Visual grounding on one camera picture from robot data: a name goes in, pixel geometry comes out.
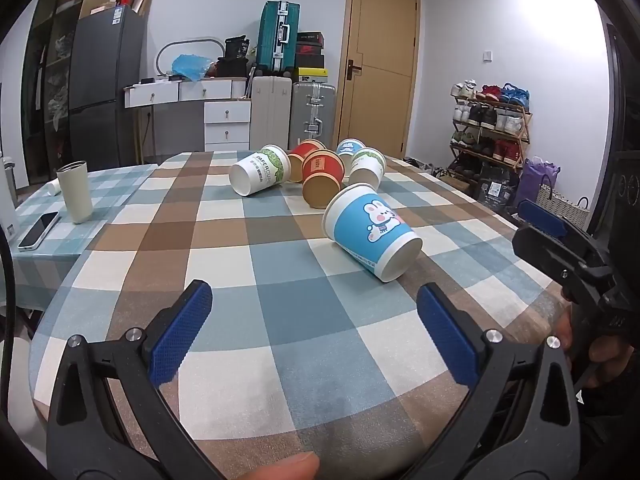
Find beige suitcase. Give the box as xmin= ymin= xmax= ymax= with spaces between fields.
xmin=250 ymin=76 xmax=293 ymax=152

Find person's left hand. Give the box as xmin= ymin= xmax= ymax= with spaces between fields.
xmin=234 ymin=452 xmax=321 ymax=480

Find silver suitcase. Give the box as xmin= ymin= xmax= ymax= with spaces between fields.
xmin=288 ymin=81 xmax=337 ymax=150

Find blue and white paper cup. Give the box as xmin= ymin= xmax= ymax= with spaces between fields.
xmin=335 ymin=138 xmax=370 ymax=161

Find teal plaid tablecloth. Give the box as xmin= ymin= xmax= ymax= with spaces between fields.
xmin=9 ymin=162 xmax=160 ymax=313

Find small white green paper cup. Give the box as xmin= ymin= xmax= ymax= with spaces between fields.
xmin=348 ymin=147 xmax=387 ymax=188

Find dark grey refrigerator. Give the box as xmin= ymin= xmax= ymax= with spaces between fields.
xmin=68 ymin=5 xmax=146 ymax=173

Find oval mirror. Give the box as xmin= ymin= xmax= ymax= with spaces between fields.
xmin=156 ymin=36 xmax=225 ymax=79

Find wooden shoe rack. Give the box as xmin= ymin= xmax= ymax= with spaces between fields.
xmin=446 ymin=94 xmax=534 ymax=177

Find cream tumbler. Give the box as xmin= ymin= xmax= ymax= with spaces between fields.
xmin=56 ymin=160 xmax=94 ymax=224

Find wooden door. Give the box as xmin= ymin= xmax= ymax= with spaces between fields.
xmin=333 ymin=0 xmax=420 ymax=160

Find person's right hand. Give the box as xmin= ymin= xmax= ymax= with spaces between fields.
xmin=554 ymin=309 xmax=637 ymax=390

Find large white green paper cup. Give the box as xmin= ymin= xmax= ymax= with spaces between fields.
xmin=229 ymin=144 xmax=292 ymax=197

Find rows of shoes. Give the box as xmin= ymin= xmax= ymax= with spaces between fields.
xmin=449 ymin=79 xmax=531 ymax=173

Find blue rabbit paper cup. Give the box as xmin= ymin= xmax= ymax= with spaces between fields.
xmin=321 ymin=182 xmax=424 ymax=283

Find teal suitcase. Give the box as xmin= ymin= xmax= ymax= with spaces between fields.
xmin=256 ymin=1 xmax=301 ymax=77

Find red and brown paper cup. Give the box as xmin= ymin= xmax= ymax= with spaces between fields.
xmin=301 ymin=149 xmax=346 ymax=210

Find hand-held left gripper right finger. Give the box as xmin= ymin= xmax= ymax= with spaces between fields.
xmin=400 ymin=282 xmax=583 ymax=480

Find white dressing table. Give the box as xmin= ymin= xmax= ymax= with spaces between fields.
xmin=123 ymin=77 xmax=252 ymax=166

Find person's right forearm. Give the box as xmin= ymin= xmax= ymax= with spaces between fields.
xmin=575 ymin=360 xmax=640 ymax=480

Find stack of shoe boxes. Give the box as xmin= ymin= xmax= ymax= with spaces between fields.
xmin=293 ymin=31 xmax=329 ymax=84

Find black printed bag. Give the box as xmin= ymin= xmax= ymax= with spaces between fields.
xmin=477 ymin=162 xmax=523 ymax=213

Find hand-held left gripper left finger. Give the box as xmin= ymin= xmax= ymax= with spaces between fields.
xmin=46 ymin=280 xmax=227 ymax=480

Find woven basket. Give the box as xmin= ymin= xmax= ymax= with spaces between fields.
xmin=536 ymin=183 xmax=592 ymax=231

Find dark glass cabinet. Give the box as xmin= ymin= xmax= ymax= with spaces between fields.
xmin=20 ymin=0 xmax=123 ymax=186

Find white smartphone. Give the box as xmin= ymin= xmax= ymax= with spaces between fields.
xmin=18 ymin=211 xmax=60 ymax=251

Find purple bag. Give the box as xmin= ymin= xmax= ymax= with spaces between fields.
xmin=513 ymin=156 xmax=562 ymax=211

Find blue plastic bag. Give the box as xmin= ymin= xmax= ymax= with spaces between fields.
xmin=171 ymin=53 xmax=214 ymax=82

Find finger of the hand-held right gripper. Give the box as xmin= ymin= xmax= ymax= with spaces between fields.
xmin=511 ymin=225 xmax=617 ymax=307
xmin=518 ymin=199 xmax=610 ymax=267

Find brown blue plaid tablecloth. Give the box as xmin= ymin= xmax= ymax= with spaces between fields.
xmin=29 ymin=149 xmax=576 ymax=480

